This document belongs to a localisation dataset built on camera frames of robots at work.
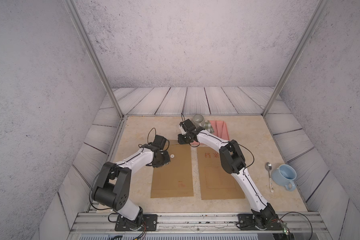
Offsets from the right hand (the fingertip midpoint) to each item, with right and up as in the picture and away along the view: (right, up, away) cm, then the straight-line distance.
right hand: (178, 141), depth 104 cm
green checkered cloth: (+22, +10, +8) cm, 25 cm away
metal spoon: (+55, -14, -13) cm, 58 cm away
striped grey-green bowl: (+14, +14, +10) cm, 22 cm away
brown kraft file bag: (-2, -21, -15) cm, 26 cm away
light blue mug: (+62, -19, -16) cm, 67 cm away
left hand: (-5, -11, -13) cm, 18 cm away
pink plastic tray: (+30, +8, +8) cm, 33 cm away
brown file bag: (+22, -22, -18) cm, 36 cm away
